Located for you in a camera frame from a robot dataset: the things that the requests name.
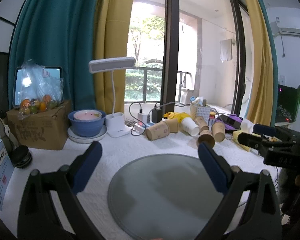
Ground hanging white towel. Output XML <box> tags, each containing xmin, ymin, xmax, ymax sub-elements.
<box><xmin>220</xmin><ymin>39</ymin><xmax>233</xmax><ymax>62</ymax></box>

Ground steel thermos flask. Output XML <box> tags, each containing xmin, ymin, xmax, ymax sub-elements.
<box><xmin>0</xmin><ymin>110</ymin><xmax>13</xmax><ymax>153</ymax></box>

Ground brown paper cup rear right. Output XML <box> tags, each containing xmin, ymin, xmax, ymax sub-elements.
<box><xmin>194</xmin><ymin>116</ymin><xmax>209</xmax><ymax>133</ymax></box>

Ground white paper cup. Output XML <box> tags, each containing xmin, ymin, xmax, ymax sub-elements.
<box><xmin>181</xmin><ymin>117</ymin><xmax>199</xmax><ymax>137</ymax></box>

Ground teal curtain right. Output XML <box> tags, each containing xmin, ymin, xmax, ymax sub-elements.
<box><xmin>258</xmin><ymin>0</ymin><xmax>278</xmax><ymax>127</ymax></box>

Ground brown paper cup facing camera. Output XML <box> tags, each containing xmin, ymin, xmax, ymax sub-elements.
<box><xmin>196</xmin><ymin>130</ymin><xmax>215</xmax><ymax>148</ymax></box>

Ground white plate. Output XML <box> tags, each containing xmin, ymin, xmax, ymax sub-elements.
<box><xmin>67</xmin><ymin>125</ymin><xmax>108</xmax><ymax>144</ymax></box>

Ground white charger plug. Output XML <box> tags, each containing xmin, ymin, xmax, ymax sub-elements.
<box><xmin>137</xmin><ymin>109</ymin><xmax>149</xmax><ymax>125</ymax></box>

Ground white desk lamp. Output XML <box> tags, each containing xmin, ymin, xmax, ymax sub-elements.
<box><xmin>89</xmin><ymin>57</ymin><xmax>136</xmax><ymax>138</ymax></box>

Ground black phone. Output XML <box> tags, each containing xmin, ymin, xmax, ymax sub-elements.
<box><xmin>218</xmin><ymin>114</ymin><xmax>242</xmax><ymax>130</ymax></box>

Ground teal curtain left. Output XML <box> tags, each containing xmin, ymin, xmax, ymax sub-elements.
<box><xmin>8</xmin><ymin>0</ymin><xmax>98</xmax><ymax>110</ymax></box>

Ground brown paper cup behind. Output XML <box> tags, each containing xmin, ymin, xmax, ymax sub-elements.
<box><xmin>165</xmin><ymin>118</ymin><xmax>179</xmax><ymax>133</ymax></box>

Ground yellow curtain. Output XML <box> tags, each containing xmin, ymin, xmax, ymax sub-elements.
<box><xmin>93</xmin><ymin>0</ymin><xmax>133</xmax><ymax>114</ymax></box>
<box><xmin>246</xmin><ymin>0</ymin><xmax>273</xmax><ymax>126</ymax></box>

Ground yellow tissue pack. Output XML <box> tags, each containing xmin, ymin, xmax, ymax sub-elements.
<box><xmin>233</xmin><ymin>130</ymin><xmax>251</xmax><ymax>152</ymax></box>

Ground white air conditioner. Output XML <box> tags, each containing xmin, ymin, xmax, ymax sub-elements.
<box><xmin>270</xmin><ymin>22</ymin><xmax>300</xmax><ymax>37</ymax></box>

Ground white mesh basket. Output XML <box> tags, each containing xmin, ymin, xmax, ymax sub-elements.
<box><xmin>190</xmin><ymin>103</ymin><xmax>211</xmax><ymax>123</ymax></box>

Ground white power strip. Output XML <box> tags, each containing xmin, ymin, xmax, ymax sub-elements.
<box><xmin>133</xmin><ymin>122</ymin><xmax>155</xmax><ymax>134</ymax></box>

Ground yellow curtain right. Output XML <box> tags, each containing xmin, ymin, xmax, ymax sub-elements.
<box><xmin>246</xmin><ymin>0</ymin><xmax>273</xmax><ymax>126</ymax></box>

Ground blue bowl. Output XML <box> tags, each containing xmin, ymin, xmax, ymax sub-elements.
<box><xmin>67</xmin><ymin>110</ymin><xmax>106</xmax><ymax>137</ymax></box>

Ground brown paper cup upside down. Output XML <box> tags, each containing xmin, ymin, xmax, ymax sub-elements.
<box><xmin>211</xmin><ymin>121</ymin><xmax>226</xmax><ymax>142</ymax></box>

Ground yellow plush toy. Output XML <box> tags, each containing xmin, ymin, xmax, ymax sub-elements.
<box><xmin>163</xmin><ymin>112</ymin><xmax>191</xmax><ymax>123</ymax></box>

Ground yellow curtain left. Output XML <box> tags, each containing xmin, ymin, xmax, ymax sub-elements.
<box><xmin>93</xmin><ymin>0</ymin><xmax>133</xmax><ymax>114</ymax></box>

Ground brown paper cup with print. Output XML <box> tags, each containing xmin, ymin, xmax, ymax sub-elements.
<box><xmin>146</xmin><ymin>121</ymin><xmax>170</xmax><ymax>141</ymax></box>

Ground black round lid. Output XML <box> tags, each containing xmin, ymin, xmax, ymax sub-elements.
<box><xmin>9</xmin><ymin>145</ymin><xmax>32</xmax><ymax>168</ymax></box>

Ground black window frame post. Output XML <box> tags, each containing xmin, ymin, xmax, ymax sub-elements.
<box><xmin>160</xmin><ymin>0</ymin><xmax>179</xmax><ymax>114</ymax></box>

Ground cardboard box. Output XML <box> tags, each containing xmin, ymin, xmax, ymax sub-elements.
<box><xmin>7</xmin><ymin>100</ymin><xmax>72</xmax><ymax>150</ymax></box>

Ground pink bowl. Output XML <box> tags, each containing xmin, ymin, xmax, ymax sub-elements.
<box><xmin>73</xmin><ymin>109</ymin><xmax>102</xmax><ymax>121</ymax></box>

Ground purple cloth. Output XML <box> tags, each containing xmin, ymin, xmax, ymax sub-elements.
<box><xmin>214</xmin><ymin>113</ymin><xmax>244</xmax><ymax>132</ymax></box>

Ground teal curtain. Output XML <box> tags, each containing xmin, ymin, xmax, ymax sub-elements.
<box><xmin>258</xmin><ymin>0</ymin><xmax>278</xmax><ymax>127</ymax></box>
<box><xmin>8</xmin><ymin>0</ymin><xmax>98</xmax><ymax>110</ymax></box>

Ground black power adapter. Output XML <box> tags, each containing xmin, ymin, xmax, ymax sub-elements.
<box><xmin>151</xmin><ymin>107</ymin><xmax>162</xmax><ymax>124</ymax></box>

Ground plastic bag of fruit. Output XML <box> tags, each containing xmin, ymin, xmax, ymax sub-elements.
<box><xmin>18</xmin><ymin>60</ymin><xmax>64</xmax><ymax>120</ymax></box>

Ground black monitor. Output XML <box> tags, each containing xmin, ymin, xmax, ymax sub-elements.
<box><xmin>275</xmin><ymin>85</ymin><xmax>298</xmax><ymax>123</ymax></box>

